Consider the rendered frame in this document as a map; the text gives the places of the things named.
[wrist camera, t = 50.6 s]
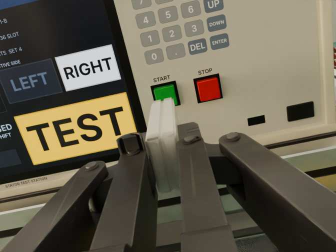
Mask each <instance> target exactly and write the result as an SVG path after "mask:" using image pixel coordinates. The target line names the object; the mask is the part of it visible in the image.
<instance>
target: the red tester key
mask: <svg viewBox="0 0 336 252"><path fill-rule="evenodd" d="M196 83H197V88H198V93H199V99H200V101H201V102H204V101H208V100H213V99H218V98H220V97H221V94H220V88H219V82H218V78H217V77H212V78H207V79H202V80H198V81H197V82H196Z"/></svg>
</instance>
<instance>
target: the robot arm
mask: <svg viewBox="0 0 336 252"><path fill-rule="evenodd" d="M218 142H219V143H218V144H211V143H206V142H204V139H203V138H202V135H201V132H200V129H199V125H198V124H197V123H196V122H194V121H193V122H189V123H184V124H179V121H178V116H177V112H176V107H175V102H174V99H173V98H172V97H169V98H164V100H163V101H161V100H155V101H153V102H152V103H151V109H150V114H149V120H148V126H147V132H143V133H140V132H132V133H128V134H125V135H122V136H120V137H119V138H117V140H116V143H117V146H118V150H119V153H120V158H119V161H118V163H117V164H115V165H112V166H109V167H106V164H105V162H104V161H91V162H89V163H87V164H86V165H84V166H82V167H81V168H80V169H79V170H78V171H77V172H76V173H75V174H74V175H73V176H72V177H71V178H70V179H69V180H68V181H67V182H66V183H65V185H64V186H63V187H62V188H61V189H60V190H59V191H58V192H57V193H56V194H55V195H54V196H53V197H52V198H51V199H50V200H49V201H48V202H47V203H46V204H45V205H44V206H43V207H42V208H41V209H40V210H39V211H38V212H37V213H36V215H35V216H34V217H33V218H32V219H31V220H30V221H29V222H28V223H27V224H26V225H25V226H24V227H23V228H22V229H21V230H20V231H19V232H18V233H17V234H16V235H15V236H14V237H13V238H12V239H11V240H10V241H9V242H8V243H7V244H6V246H5V247H4V248H3V249H2V250H1V251H0V252H156V237H157V213H158V192H160V193H161V194H164V193H169V192H172V190H174V189H175V191H180V201H181V215H182V229H183V233H181V234H180V245H181V252H238V249H237V245H236V242H235V239H234V235H233V232H232V229H231V226H230V225H228V222H227V218H226V215H225V211H224V208H223V204H222V201H221V197H220V194H219V191H218V187H217V185H226V188H227V190H228V192H229V193H230V194H231V195H232V196H233V197H234V199H235V200H236V201H237V202H238V203H239V204H240V205H241V207H242V208H243V209H244V210H245V211H246V212H247V214H248V215H249V216H250V217H251V218H252V219H253V220H254V222H255V223H256V224H257V225H258V226H259V227H260V229H261V230H262V231H263V232H264V233H265V234H266V235H267V237H268V238H269V239H270V240H271V241H272V242H273V244H274V245H275V246H276V247H277V248H278V249H279V250H280V252H336V193H335V192H333V191H332V190H330V189H329V188H327V187H326V186H324V185H323V184H321V183H320V182H318V181H317V180H315V179H314V178H312V177H310V176H309V175H307V174H306V173H304V172H303V171H301V170H300V169H298V168H297V167H295V166H294V165H292V164H290V163H289V162H287V161H286V160H284V159H283V158H281V157H280V156H278V155H277V154H275V153H274V152H272V151H271V150H269V149H267V148H266V147H264V146H263V145H261V144H260V143H258V142H257V141H255V140H254V139H252V138H251V137H249V136H248V135H246V134H244V133H240V132H230V133H228V134H225V135H223V136H221V137H220V138H219V140H218ZM156 186H157V189H156ZM157 190H158V192H157ZM89 204H90V207H91V209H90V208H89Z"/></svg>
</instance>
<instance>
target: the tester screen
mask: <svg viewBox="0 0 336 252"><path fill-rule="evenodd" d="M107 45H112V48H113V52H114V56H115V59H116V63H117V66H118V70H119V74H120V77H121V79H119V80H114V81H110V82H105V83H101V84H96V85H92V86H87V87H83V88H78V89H74V90H69V91H65V92H60V93H56V94H52V95H47V96H43V97H38V98H34V99H29V100H25V101H20V102H16V103H11V104H10V103H9V101H8V99H7V96H6V94H5V91H4V89H3V86H2V84H1V82H0V152H3V151H8V150H13V149H16V151H17V154H18V156H19V158H20V161H21V164H17V165H12V166H7V167H3V168H0V178H1V177H6V176H11V175H15V174H20V173H25V172H30V171H35V170H40V169H44V168H49V167H54V166H59V165H64V164H69V163H73V162H78V161H83V160H88V159H93V158H98V157H102V156H107V155H112V154H117V153H120V152H119V149H118V148H113V149H108V150H103V151H98V152H94V153H89V154H84V155H79V156H74V157H70V158H65V159H60V160H55V161H50V162H46V163H41V164H36V165H34V164H33V162H32V159H31V157H30V154H29V152H28V150H27V147H26V145H25V142H24V140H23V138H22V135H21V133H20V130H19V128H18V125H17V123H16V121H15V118H14V117H16V116H21V115H25V114H30V113H34V112H39V111H43V110H48V109H52V108H57V107H61V106H66V105H70V104H75V103H79V102H84V101H89V100H93V99H98V98H102V97H107V96H111V95H116V94H120V93H125V92H126V95H127V98H128V102H129V106H130V109H131V113H132V117H133V120H134V124H135V128H136V131H137V133H139V129H138V125H137V122H136V118H135V114H134V111H133V107H132V103H131V100H130V96H129V92H128V89H127V85H126V81H125V77H124V74H123V70H122V66H121V63H120V59H119V55H118V52H117V48H116V44H115V41H114V37H113V33H112V30H111V26H110V22H109V19H108V15H107V11H106V8H105V4H104V0H0V70H4V69H8V68H13V67H17V66H21V65H26V64H30V63H34V62H38V61H43V60H47V59H51V58H56V57H60V56H64V55H69V54H73V53H77V52H82V51H86V50H90V49H94V48H99V47H103V46H107Z"/></svg>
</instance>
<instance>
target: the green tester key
mask: <svg viewBox="0 0 336 252"><path fill-rule="evenodd" d="M153 91H154V95H155V99H156V101H157V100H161V101H164V99H166V98H172V99H173V100H174V104H175V105H177V104H178V101H177V97H176V92H175V87H174V85H173V84H169V85H165V86H160V87H156V88H154V90H153Z"/></svg>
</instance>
